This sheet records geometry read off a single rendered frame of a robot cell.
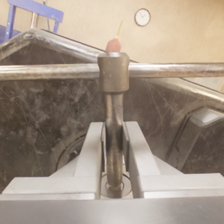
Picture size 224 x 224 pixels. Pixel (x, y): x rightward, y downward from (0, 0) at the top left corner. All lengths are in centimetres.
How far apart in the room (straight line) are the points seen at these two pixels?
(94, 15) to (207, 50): 255
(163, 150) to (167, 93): 13
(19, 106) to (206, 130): 34
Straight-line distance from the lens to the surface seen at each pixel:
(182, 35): 408
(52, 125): 33
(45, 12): 324
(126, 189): 18
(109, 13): 370
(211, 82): 390
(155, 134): 36
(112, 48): 73
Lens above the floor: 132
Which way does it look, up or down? 16 degrees down
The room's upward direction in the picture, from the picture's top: 19 degrees clockwise
